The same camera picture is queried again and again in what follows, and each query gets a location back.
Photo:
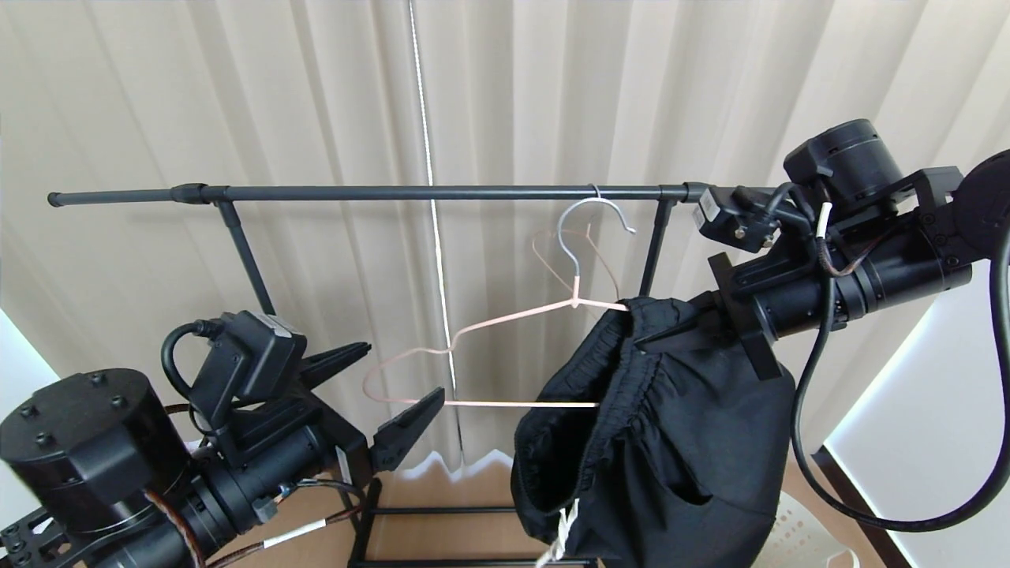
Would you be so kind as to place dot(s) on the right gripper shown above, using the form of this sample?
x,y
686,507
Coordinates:
x,y
828,292

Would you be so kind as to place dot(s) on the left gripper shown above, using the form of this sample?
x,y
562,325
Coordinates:
x,y
260,473

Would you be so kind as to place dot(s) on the pink clothes hanger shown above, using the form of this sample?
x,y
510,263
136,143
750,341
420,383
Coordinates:
x,y
552,266
577,288

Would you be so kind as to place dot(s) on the black shorts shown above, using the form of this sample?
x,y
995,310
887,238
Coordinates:
x,y
671,473

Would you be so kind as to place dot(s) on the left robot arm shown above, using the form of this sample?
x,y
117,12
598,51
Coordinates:
x,y
87,442

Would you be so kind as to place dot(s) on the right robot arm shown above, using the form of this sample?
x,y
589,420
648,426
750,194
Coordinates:
x,y
852,158

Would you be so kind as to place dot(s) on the black clothes rack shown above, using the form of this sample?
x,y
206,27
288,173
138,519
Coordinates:
x,y
316,192

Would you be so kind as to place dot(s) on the white laundry basket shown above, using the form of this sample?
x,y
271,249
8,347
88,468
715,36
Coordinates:
x,y
797,536

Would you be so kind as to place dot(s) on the beige curtain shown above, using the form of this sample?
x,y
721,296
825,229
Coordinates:
x,y
237,95

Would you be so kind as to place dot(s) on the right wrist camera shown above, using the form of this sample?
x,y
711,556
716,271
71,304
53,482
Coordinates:
x,y
742,217

